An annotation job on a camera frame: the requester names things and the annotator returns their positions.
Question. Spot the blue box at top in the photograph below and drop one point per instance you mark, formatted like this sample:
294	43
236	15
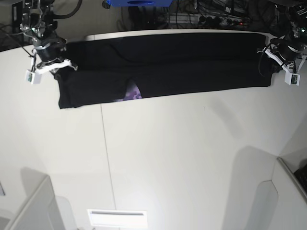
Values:
137	3

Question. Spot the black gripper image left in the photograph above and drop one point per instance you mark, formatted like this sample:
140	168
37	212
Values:
47	56

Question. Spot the black T-shirt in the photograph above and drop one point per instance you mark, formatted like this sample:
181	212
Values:
162	65

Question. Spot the white partition lower right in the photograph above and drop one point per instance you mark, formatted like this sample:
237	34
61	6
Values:
280	203

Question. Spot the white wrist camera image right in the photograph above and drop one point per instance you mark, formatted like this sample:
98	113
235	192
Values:
292	75

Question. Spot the black keyboard at right edge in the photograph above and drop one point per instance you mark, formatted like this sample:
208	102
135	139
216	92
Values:
301	175

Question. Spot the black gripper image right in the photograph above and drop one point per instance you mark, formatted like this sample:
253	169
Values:
284	52

